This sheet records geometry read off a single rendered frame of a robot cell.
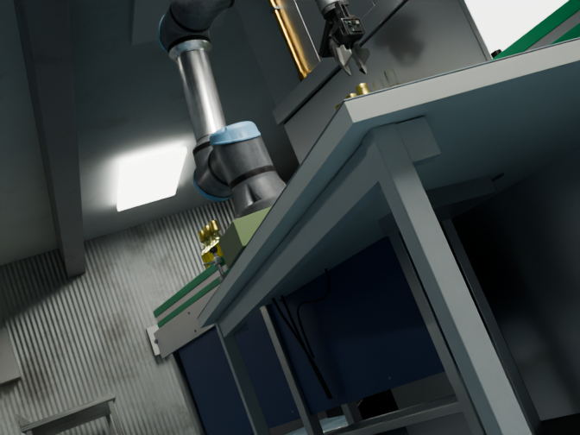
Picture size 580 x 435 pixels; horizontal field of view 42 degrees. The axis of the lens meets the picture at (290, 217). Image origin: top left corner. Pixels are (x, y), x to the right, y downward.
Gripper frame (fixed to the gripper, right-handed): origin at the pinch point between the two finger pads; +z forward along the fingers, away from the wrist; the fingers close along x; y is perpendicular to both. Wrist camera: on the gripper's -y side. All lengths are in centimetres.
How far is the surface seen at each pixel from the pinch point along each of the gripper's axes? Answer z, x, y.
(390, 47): -4.0, 12.3, 5.2
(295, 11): -41, 15, -30
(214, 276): 29, -15, -97
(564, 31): 29, -3, 66
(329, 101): -6.5, 14.7, -32.1
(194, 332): 43, -17, -124
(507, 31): 15.0, 13.0, 42.7
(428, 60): 7.2, 12.4, 16.1
